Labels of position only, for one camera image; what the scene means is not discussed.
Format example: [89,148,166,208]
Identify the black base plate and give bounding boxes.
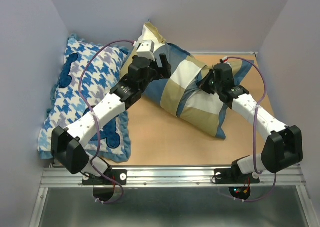
[211,168,260,185]
[81,169,127,186]

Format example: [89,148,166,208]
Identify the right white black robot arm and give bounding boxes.
[198,60,303,182]

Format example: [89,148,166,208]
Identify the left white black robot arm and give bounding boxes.
[51,54,171,175]

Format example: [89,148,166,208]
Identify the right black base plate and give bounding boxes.
[211,168,260,185]

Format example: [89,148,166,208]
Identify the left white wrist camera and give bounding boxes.
[133,40,156,61]

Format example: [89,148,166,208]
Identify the blue houndstooth bear pillow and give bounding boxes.
[37,34,132,163]

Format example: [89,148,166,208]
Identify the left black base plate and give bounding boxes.
[81,169,127,186]

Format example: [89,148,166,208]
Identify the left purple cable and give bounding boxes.
[78,39,137,205]

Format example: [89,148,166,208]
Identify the blue tan white patchwork pillow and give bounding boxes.
[119,22,255,140]

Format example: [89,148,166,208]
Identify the aluminium table frame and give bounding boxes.
[28,50,313,227]

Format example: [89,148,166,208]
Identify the aluminium mounting rail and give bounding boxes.
[39,164,307,188]

